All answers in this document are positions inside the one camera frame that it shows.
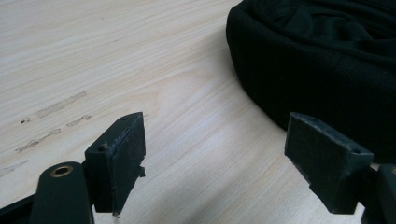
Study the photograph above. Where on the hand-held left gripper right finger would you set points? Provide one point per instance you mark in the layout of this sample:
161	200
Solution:
327	161

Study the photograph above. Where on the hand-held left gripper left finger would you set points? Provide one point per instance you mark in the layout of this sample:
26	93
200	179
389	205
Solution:
120	161

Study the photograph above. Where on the black cloth garment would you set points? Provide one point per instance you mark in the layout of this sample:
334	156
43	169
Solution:
323	62

